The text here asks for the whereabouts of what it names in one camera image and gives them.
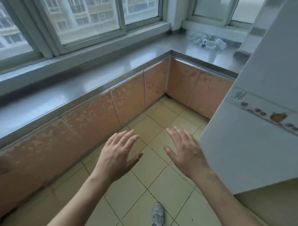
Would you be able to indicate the person's right hand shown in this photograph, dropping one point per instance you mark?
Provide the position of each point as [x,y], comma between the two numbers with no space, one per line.
[189,158]

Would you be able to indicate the person's left hand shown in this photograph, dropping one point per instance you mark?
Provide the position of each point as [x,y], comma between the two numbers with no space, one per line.
[114,158]

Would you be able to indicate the person's right middle finger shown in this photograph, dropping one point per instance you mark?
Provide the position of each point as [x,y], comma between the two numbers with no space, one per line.
[181,135]

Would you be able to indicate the person's left thumb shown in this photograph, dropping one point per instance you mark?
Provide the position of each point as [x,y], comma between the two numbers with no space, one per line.
[135,160]

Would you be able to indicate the person's left little finger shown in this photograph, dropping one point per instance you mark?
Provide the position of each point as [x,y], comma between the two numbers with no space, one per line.
[113,138]

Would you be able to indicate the person's right thumb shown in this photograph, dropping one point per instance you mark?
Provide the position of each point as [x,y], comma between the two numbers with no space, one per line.
[170,152]

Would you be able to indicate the person's left middle finger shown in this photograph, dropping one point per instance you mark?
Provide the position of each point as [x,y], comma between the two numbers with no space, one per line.
[127,138]

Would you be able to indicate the person's right forearm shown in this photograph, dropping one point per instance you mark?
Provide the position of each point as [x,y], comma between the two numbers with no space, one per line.
[223,200]

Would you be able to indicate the person's left forearm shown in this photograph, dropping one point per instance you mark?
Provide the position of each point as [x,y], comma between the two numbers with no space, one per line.
[79,202]

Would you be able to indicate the row of orange cabinet doors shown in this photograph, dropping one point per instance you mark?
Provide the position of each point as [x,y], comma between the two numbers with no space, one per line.
[93,121]

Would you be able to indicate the grey sneaker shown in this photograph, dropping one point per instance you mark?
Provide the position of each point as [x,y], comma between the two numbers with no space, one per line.
[158,214]

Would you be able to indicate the white refrigerator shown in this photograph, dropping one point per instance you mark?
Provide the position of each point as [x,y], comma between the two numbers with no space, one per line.
[251,139]

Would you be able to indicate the fruit picture sticker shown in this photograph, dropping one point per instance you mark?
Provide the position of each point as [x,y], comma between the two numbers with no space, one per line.
[267,111]

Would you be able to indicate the clear crumpled plastic packaging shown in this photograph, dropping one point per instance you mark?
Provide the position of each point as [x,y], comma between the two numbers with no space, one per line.
[208,41]

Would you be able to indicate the large sliding window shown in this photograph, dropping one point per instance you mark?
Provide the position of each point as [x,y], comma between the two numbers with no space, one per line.
[76,21]

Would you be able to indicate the white vertical pipe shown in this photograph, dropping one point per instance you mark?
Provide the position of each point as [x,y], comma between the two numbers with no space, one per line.
[253,30]

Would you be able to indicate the small corner window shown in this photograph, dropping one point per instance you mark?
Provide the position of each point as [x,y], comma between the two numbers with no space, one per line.
[218,11]

